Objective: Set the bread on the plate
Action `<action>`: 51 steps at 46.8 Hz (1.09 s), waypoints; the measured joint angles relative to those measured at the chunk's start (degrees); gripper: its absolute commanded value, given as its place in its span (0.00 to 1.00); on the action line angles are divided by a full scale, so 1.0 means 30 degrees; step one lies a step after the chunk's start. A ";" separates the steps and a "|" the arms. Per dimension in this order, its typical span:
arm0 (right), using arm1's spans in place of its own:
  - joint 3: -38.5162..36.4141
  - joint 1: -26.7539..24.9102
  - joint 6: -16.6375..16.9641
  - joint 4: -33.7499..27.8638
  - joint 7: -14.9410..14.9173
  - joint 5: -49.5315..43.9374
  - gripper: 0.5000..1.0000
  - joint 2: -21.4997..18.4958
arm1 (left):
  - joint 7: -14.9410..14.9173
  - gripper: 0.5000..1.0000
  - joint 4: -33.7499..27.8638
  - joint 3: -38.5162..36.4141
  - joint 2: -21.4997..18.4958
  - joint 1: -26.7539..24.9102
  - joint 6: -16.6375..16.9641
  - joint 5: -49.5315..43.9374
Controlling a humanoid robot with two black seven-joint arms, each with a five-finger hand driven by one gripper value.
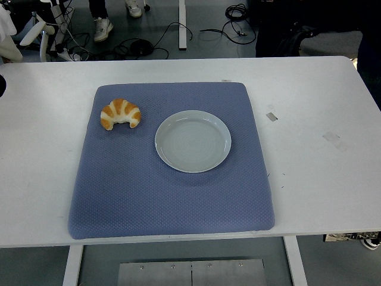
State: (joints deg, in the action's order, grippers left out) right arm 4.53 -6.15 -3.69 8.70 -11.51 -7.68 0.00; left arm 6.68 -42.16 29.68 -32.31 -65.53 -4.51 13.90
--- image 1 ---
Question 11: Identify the golden striped croissant bread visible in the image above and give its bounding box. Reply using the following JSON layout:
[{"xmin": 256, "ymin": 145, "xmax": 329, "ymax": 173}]
[{"xmin": 100, "ymin": 98, "xmax": 142, "ymax": 131}]

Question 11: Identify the pale grey round plate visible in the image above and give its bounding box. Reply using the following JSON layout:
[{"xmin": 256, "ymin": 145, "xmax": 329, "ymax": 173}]
[{"xmin": 154, "ymin": 110, "xmax": 233, "ymax": 174}]

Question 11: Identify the grey metal plate with screws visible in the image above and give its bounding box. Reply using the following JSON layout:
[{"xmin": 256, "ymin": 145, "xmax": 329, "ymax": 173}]
[{"xmin": 117, "ymin": 259, "xmax": 267, "ymax": 286}]

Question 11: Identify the blue textured square mat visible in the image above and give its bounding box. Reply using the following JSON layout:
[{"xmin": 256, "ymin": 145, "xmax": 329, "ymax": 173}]
[{"xmin": 67, "ymin": 82, "xmax": 276, "ymax": 241}]

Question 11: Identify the white desk leg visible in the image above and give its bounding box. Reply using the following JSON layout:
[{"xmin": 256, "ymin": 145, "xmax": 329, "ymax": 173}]
[{"xmin": 177, "ymin": 0, "xmax": 188, "ymax": 51}]

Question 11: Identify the black bag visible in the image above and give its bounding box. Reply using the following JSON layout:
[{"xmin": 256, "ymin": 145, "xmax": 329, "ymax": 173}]
[{"xmin": 255, "ymin": 11, "xmax": 318, "ymax": 57}]

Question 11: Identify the clear tape strip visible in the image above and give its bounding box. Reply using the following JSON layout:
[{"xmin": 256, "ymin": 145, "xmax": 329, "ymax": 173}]
[{"xmin": 322, "ymin": 131, "xmax": 349, "ymax": 153}]

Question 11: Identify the person's white shoe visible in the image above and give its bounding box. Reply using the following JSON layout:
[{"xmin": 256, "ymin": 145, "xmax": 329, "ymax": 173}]
[
  {"xmin": 93, "ymin": 17, "xmax": 114, "ymax": 43},
  {"xmin": 124, "ymin": 0, "xmax": 143, "ymax": 18}
]

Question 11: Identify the white power strip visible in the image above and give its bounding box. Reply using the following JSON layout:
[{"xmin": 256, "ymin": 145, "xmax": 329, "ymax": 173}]
[{"xmin": 58, "ymin": 49, "xmax": 82, "ymax": 62}]

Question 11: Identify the white table leg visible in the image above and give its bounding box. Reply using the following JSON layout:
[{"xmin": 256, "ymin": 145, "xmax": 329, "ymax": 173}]
[
  {"xmin": 282, "ymin": 236, "xmax": 309, "ymax": 286},
  {"xmin": 61, "ymin": 245, "xmax": 85, "ymax": 286}
]

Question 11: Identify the person's leg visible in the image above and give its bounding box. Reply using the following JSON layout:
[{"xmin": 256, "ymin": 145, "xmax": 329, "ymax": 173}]
[{"xmin": 88, "ymin": 0, "xmax": 110, "ymax": 19}]

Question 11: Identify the grey cushioned chair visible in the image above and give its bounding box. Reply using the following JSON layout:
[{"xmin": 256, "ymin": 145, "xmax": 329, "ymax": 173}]
[{"xmin": 300, "ymin": 29, "xmax": 364, "ymax": 57}]

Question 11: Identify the black white patterned board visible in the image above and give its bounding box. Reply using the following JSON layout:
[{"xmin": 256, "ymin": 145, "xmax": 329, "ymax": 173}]
[{"xmin": 323, "ymin": 231, "xmax": 381, "ymax": 243}]

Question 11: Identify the white office chair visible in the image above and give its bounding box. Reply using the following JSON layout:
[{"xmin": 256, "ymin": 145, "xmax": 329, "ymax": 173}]
[{"xmin": 19, "ymin": 11, "xmax": 57, "ymax": 62}]

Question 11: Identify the person's striped shoe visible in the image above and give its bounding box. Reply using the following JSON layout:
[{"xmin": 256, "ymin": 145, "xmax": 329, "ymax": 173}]
[{"xmin": 361, "ymin": 238, "xmax": 381, "ymax": 250}]

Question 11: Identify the long black floor cable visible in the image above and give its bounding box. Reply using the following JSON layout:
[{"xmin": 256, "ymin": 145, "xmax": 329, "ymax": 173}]
[{"xmin": 114, "ymin": 21, "xmax": 193, "ymax": 61}]

